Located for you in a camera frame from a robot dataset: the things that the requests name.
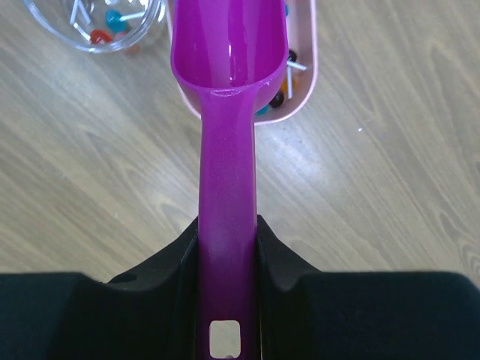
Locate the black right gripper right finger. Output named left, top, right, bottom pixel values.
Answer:
left=256, top=219, right=479, bottom=359

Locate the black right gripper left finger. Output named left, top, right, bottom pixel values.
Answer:
left=1, top=223, right=198, bottom=359

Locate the pink tray of lollipops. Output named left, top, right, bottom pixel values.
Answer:
left=168, top=1, right=318, bottom=125

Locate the magenta plastic scoop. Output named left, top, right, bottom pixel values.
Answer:
left=170, top=1, right=289, bottom=359

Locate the clear plastic jar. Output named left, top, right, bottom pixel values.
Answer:
left=23, top=0, right=168, bottom=54

